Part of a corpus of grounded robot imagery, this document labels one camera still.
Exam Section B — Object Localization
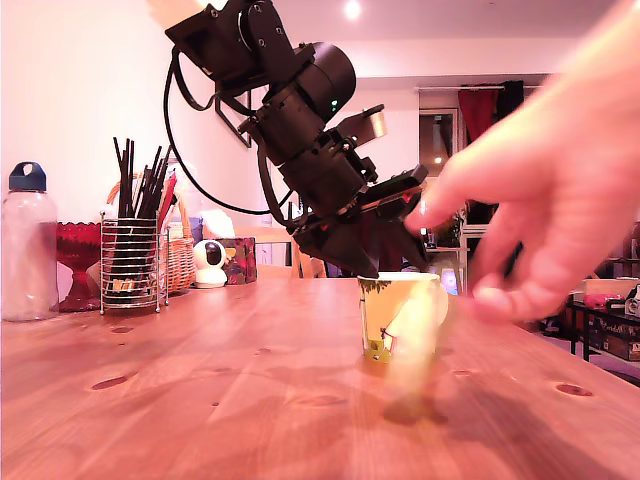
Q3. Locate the cream coffee capsule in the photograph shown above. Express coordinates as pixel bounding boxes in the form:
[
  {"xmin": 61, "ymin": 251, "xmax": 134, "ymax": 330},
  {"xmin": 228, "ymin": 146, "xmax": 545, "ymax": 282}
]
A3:
[{"xmin": 387, "ymin": 289, "xmax": 444, "ymax": 409}]

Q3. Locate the person's hand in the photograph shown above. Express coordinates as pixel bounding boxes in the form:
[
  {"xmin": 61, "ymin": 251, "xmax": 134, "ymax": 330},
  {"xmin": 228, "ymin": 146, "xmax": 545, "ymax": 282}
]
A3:
[{"xmin": 404, "ymin": 69, "xmax": 640, "ymax": 324}]

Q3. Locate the dark red jacket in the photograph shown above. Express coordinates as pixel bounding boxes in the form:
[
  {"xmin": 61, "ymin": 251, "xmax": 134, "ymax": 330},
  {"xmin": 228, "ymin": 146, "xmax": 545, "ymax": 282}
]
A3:
[{"xmin": 327, "ymin": 219, "xmax": 416, "ymax": 275}]

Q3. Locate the green potted plant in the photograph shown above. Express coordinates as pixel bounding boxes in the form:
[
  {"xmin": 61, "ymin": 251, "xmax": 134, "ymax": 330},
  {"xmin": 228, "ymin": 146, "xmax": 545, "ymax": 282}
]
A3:
[{"xmin": 429, "ymin": 209, "xmax": 469, "ymax": 249}]

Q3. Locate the wooden desk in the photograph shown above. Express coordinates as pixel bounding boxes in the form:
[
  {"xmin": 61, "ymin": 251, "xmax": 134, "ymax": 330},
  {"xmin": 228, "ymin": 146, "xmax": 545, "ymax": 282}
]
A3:
[{"xmin": 429, "ymin": 244, "xmax": 471, "ymax": 301}]

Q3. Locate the yellow cartoon print mug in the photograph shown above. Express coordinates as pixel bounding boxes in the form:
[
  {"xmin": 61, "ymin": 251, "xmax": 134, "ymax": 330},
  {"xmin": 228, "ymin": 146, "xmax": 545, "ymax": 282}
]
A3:
[{"xmin": 357, "ymin": 272, "xmax": 450, "ymax": 365}]

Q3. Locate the light wooden chair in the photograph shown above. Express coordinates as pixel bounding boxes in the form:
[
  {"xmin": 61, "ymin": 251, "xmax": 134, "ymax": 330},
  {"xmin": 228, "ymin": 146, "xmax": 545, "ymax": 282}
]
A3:
[{"xmin": 232, "ymin": 224, "xmax": 326, "ymax": 280}]

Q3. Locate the black framed picture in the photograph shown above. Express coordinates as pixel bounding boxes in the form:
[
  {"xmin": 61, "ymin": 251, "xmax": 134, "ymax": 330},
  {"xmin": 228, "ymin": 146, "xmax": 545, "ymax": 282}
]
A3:
[{"xmin": 214, "ymin": 89, "xmax": 251, "ymax": 150}]

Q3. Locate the floral tissue box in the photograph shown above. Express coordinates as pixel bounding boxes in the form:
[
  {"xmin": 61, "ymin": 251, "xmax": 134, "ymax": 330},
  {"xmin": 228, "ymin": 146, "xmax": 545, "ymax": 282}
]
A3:
[{"xmin": 214, "ymin": 237, "xmax": 258, "ymax": 285}]

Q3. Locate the white tissue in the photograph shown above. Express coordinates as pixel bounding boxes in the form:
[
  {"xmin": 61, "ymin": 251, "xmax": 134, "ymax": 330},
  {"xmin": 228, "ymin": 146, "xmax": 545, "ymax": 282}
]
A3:
[{"xmin": 201, "ymin": 209, "xmax": 236, "ymax": 240}]

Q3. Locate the clear plastic bag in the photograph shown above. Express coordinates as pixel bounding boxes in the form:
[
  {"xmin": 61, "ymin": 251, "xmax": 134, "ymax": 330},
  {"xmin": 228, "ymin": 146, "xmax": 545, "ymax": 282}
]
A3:
[{"xmin": 173, "ymin": 164, "xmax": 205, "ymax": 241}]

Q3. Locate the white curtain rod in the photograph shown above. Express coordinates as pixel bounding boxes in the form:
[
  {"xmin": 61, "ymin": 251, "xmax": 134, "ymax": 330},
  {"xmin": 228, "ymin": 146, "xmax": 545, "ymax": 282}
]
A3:
[{"xmin": 413, "ymin": 85, "xmax": 544, "ymax": 92}]

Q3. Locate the red curtain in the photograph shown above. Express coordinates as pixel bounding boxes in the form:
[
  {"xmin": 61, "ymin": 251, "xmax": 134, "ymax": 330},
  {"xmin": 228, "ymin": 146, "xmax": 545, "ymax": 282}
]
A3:
[{"xmin": 457, "ymin": 87, "xmax": 501, "ymax": 146}]

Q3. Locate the red stick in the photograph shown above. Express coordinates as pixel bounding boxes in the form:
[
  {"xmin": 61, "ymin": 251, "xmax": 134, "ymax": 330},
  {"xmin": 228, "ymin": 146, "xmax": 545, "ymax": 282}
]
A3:
[{"xmin": 157, "ymin": 172, "xmax": 179, "ymax": 224}]

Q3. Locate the black stick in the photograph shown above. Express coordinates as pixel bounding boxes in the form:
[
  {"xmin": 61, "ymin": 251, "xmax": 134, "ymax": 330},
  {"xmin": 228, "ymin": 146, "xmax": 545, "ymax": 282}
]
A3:
[
  {"xmin": 113, "ymin": 137, "xmax": 127, "ymax": 220},
  {"xmin": 124, "ymin": 138, "xmax": 132, "ymax": 220},
  {"xmin": 138, "ymin": 145, "xmax": 164, "ymax": 220},
  {"xmin": 129, "ymin": 140, "xmax": 137, "ymax": 220},
  {"xmin": 148, "ymin": 144, "xmax": 175, "ymax": 220}
]

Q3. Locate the wicker basket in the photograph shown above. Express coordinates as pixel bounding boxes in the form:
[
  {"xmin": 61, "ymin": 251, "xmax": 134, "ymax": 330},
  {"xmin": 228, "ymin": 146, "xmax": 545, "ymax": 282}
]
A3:
[{"xmin": 106, "ymin": 174, "xmax": 196, "ymax": 294}]

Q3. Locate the dark curtain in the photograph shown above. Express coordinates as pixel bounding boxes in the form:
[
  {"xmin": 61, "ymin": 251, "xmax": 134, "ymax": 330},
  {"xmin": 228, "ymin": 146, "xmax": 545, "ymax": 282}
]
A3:
[{"xmin": 494, "ymin": 79, "xmax": 527, "ymax": 329}]

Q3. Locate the black low table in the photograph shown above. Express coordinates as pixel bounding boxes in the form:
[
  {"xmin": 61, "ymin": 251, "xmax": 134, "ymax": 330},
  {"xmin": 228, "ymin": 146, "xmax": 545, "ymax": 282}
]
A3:
[{"xmin": 564, "ymin": 299, "xmax": 640, "ymax": 364}]

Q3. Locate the pink case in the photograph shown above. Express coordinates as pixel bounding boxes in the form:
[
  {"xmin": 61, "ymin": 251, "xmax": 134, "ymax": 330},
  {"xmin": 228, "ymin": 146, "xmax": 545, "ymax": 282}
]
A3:
[{"xmin": 584, "ymin": 293, "xmax": 626, "ymax": 309}]

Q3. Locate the pale wooden box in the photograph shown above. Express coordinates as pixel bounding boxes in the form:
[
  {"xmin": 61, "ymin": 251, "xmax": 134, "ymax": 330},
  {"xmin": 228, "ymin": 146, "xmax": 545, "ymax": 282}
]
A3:
[{"xmin": 582, "ymin": 278, "xmax": 640, "ymax": 296}]

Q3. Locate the red glass footed bowl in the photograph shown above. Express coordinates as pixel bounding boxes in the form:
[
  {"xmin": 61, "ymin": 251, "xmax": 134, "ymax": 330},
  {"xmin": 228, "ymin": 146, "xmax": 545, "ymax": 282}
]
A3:
[{"xmin": 55, "ymin": 221, "xmax": 103, "ymax": 312}]

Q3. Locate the dark storage trunk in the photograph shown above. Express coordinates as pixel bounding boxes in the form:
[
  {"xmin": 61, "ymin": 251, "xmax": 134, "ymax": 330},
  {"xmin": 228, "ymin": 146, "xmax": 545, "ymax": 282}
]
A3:
[{"xmin": 599, "ymin": 319, "xmax": 640, "ymax": 362}]

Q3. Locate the clear bottle with blue cap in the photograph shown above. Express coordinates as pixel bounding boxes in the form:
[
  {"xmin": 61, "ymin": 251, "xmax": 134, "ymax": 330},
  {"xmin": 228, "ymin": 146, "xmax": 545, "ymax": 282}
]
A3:
[{"xmin": 2, "ymin": 160, "xmax": 60, "ymax": 322}]

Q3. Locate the black cable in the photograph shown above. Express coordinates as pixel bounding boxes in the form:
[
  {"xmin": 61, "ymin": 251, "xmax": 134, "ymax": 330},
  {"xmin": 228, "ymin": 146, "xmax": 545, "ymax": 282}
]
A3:
[
  {"xmin": 172, "ymin": 49, "xmax": 251, "ymax": 114},
  {"xmin": 163, "ymin": 47, "xmax": 274, "ymax": 217},
  {"xmin": 257, "ymin": 147, "xmax": 296, "ymax": 234}
]

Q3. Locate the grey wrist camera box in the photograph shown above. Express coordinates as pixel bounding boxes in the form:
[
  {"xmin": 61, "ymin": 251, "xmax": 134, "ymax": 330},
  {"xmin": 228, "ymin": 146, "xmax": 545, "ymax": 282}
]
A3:
[{"xmin": 332, "ymin": 103, "xmax": 390, "ymax": 151}]

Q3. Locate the small white round camera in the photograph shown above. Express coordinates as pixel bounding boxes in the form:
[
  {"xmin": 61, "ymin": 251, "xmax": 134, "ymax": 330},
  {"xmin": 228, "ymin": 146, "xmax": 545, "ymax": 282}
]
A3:
[{"xmin": 192, "ymin": 239, "xmax": 229, "ymax": 290}]

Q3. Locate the metal wire rack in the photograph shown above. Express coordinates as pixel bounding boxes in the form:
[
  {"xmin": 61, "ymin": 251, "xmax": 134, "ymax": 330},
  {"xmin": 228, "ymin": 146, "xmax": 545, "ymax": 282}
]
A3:
[{"xmin": 99, "ymin": 212, "xmax": 170, "ymax": 315}]

